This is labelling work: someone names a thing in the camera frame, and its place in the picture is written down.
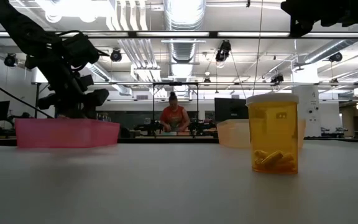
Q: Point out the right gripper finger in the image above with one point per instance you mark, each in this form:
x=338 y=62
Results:
x=303 y=12

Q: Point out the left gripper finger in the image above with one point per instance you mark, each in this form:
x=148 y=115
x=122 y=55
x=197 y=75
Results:
x=48 y=102
x=95 y=98

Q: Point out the white piece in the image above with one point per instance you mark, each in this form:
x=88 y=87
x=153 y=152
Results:
x=273 y=133

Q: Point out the black background robot arm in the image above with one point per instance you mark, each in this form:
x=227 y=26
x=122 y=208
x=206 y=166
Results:
x=148 y=127

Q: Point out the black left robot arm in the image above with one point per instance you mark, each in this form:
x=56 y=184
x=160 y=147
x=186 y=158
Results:
x=26 y=34

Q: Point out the pink plastic bin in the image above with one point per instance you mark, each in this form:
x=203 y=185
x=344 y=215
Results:
x=67 y=133

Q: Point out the orange plastic bin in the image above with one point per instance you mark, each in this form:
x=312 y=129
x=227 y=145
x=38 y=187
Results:
x=233 y=133

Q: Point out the black ceiling spotlight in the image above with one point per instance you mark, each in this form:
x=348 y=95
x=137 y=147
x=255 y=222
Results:
x=223 y=50
x=10 y=60
x=277 y=78
x=335 y=57
x=116 y=55

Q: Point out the black overhead light bar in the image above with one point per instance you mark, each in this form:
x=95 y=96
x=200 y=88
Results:
x=132 y=34

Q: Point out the person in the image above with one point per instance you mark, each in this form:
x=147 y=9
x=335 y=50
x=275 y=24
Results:
x=174 y=116

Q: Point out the black background rig frame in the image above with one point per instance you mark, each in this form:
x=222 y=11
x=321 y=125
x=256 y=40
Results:
x=176 y=83

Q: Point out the silver ventilation duct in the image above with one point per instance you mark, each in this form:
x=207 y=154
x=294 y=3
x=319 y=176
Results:
x=183 y=12

